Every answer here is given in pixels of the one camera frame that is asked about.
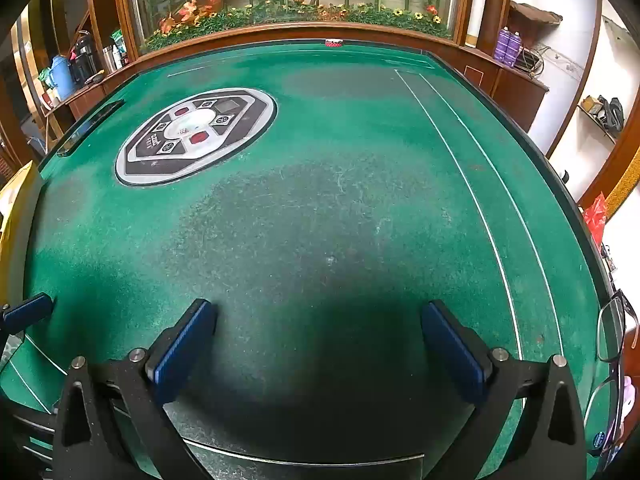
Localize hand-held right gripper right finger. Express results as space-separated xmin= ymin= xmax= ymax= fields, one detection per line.
xmin=421 ymin=300 xmax=588 ymax=480

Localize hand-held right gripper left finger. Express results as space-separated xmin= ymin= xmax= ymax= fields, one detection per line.
xmin=52 ymin=299 xmax=218 ymax=480

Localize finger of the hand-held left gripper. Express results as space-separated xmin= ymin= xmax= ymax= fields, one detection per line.
xmin=0 ymin=292 xmax=54 ymax=334

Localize yellow foam-lined box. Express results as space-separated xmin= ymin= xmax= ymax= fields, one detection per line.
xmin=0 ymin=160 xmax=43 ymax=306

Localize black-framed eyeglasses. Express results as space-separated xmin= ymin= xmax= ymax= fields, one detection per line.
xmin=585 ymin=290 xmax=640 ymax=461

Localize mahjong table control panel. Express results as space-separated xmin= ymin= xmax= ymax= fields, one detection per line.
xmin=115 ymin=87 xmax=278 ymax=188

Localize red plastic bag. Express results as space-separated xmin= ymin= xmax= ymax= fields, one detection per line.
xmin=582 ymin=192 xmax=608 ymax=251

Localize black smartphone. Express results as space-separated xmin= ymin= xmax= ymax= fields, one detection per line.
xmin=56 ymin=100 xmax=125 ymax=157

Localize blue thermos jug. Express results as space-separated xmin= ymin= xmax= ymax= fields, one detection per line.
xmin=47 ymin=55 xmax=77 ymax=102

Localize black thermos pot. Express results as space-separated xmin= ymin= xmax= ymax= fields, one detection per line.
xmin=70 ymin=35 xmax=97 ymax=83

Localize wooden cabinet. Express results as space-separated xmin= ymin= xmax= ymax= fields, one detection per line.
xmin=42 ymin=25 xmax=551 ymax=133

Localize black bag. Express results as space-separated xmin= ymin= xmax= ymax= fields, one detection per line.
xmin=597 ymin=96 xmax=626 ymax=133

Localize artificial flower display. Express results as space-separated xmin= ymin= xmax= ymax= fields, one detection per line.
xmin=127 ymin=0 xmax=473 ymax=51

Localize cable bundle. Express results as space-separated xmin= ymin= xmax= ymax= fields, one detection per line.
xmin=517 ymin=45 xmax=546 ymax=78

